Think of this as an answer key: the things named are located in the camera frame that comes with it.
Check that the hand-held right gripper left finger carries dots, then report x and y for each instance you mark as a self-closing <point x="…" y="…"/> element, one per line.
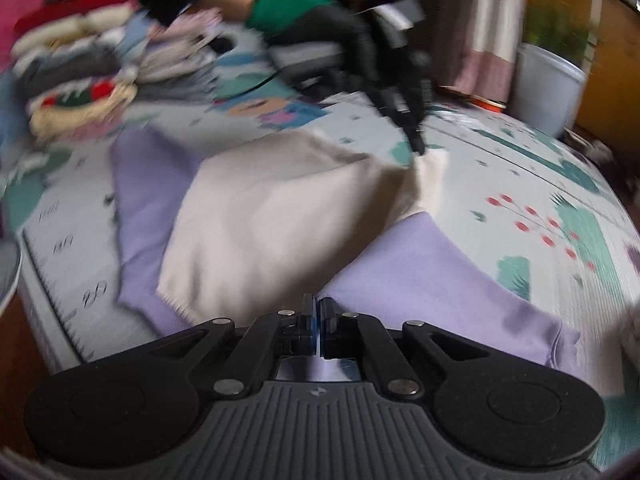
<point x="311" y="330"/>

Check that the green plant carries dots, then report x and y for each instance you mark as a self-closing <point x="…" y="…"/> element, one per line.
<point x="557" y="30"/>

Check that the striped pink curtain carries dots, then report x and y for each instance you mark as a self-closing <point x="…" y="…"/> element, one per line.
<point x="482" y="25"/>

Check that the white plant bucket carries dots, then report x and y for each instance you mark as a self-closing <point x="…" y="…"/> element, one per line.
<point x="547" y="92"/>

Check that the black small cloth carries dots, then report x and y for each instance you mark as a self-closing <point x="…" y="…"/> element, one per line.
<point x="224" y="45"/>

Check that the yellow wooden cabinet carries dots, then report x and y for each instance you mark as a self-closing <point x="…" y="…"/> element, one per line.
<point x="617" y="70"/>

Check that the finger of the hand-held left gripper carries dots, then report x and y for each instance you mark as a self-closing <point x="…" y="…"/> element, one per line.
<point x="410" y="125"/>

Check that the grey folded garment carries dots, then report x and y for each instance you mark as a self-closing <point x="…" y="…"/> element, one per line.
<point x="170" y="66"/>

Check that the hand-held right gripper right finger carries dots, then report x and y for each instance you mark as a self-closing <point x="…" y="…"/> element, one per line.
<point x="327" y="330"/>

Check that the stack of folded clothes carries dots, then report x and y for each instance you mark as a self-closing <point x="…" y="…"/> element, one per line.
<point x="75" y="60"/>

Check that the orange round lid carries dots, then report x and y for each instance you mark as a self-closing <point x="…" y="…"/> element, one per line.
<point x="492" y="105"/>

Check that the person's left hand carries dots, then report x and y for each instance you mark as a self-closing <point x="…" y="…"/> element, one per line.
<point x="320" y="20"/>

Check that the printed cartoon play mat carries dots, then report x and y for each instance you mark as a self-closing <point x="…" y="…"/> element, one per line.
<point x="500" y="175"/>

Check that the purple and cream sweater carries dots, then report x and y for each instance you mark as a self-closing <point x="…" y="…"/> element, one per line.
<point x="275" y="220"/>

